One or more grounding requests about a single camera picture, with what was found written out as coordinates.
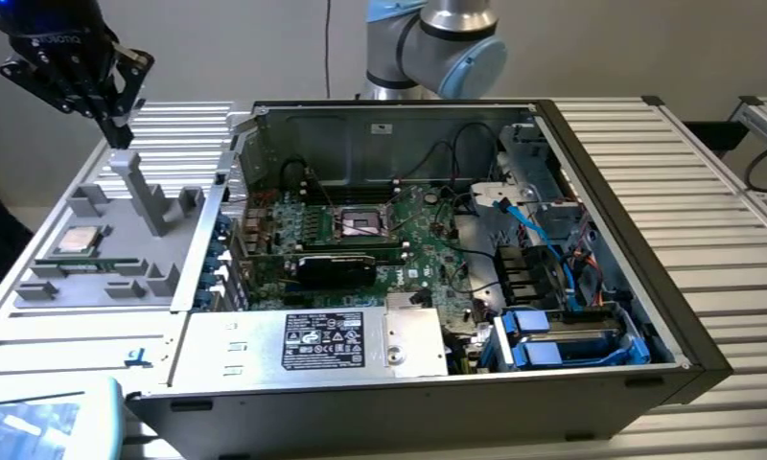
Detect black graphics card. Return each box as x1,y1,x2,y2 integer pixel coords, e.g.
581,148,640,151
290,252,380,291

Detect blue disk bay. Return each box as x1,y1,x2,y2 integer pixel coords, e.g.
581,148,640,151
489,307,655,374

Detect thin black hanging cable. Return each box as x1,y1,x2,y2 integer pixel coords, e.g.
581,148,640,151
322,0,334,100

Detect silver CPU chip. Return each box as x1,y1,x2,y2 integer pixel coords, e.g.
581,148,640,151
57,223,114,254

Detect green RAM stick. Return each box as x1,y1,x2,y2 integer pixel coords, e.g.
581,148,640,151
34,257,142,270

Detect aluminium side table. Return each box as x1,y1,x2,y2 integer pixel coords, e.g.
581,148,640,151
726,94,767,215

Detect blue flat wire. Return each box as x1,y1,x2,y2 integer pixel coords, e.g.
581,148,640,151
496,196,581,313

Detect silver drive cage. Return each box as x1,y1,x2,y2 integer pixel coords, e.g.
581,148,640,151
495,120,593,215

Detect orange wire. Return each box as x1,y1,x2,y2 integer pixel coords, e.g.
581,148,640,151
573,229,615,308

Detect black looped wire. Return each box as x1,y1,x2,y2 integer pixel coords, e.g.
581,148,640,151
447,122,503,182

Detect silver power supply unit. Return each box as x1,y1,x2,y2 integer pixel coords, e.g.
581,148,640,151
168,307,452,385

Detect grey plastic parts rack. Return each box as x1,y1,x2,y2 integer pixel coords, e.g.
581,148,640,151
13,150,206,311

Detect green motherboard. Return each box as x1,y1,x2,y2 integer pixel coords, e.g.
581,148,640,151
226,181,487,312

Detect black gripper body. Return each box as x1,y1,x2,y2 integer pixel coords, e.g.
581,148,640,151
0,0,124,74

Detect silver finned heatsink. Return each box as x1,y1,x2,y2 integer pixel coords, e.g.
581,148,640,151
384,290,437,313

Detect CPU socket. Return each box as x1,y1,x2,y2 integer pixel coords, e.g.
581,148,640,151
328,201,403,242

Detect open black PC case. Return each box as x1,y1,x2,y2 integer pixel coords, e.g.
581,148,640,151
125,98,734,460

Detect black case fan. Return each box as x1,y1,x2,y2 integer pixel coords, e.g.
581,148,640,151
492,244,568,308

